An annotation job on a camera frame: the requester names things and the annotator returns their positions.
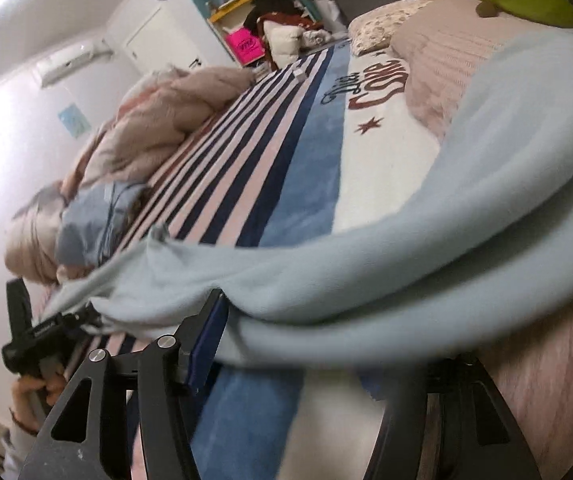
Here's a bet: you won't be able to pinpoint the folded blue jeans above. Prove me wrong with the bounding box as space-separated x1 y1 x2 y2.
56 181 150 267

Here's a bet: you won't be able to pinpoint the red garment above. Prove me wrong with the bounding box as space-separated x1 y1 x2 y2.
259 12 318 37

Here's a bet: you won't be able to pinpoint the striped printed blanket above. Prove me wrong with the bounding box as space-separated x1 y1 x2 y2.
31 42 467 480

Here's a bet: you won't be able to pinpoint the pink ribbed pillow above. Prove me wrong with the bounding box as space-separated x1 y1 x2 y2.
389 0 573 480

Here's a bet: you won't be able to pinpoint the floral pillow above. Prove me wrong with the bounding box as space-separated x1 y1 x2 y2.
349 0 432 57

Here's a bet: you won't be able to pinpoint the white door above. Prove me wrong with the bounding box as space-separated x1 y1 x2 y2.
122 6 230 75

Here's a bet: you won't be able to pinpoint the black garment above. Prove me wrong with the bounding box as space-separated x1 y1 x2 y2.
256 0 308 26

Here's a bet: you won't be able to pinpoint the white air conditioner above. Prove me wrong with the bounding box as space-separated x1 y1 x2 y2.
36 39 115 89

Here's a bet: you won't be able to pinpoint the small blue wall poster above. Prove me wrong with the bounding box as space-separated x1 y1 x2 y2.
58 102 92 139

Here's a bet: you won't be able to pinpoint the pink shopping bag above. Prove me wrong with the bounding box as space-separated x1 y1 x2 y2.
225 27 262 65

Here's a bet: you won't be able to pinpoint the light blue pants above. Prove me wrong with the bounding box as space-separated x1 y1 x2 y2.
41 25 573 377

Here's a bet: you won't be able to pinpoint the person's left hand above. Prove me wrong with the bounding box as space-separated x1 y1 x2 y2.
9 360 70 436

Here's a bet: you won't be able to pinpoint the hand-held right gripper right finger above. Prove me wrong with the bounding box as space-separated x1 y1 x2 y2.
377 352 525 480

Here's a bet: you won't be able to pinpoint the yellow storage rack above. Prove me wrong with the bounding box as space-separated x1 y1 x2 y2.
205 0 263 67

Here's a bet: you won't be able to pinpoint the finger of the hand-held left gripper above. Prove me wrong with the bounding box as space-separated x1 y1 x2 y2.
31 310 104 342
5 278 32 333

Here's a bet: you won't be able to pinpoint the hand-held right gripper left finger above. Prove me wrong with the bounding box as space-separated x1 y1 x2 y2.
19 287 230 480

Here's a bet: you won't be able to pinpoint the crumpled pink grey duvet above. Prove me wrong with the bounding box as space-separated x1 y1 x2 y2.
4 64 258 287

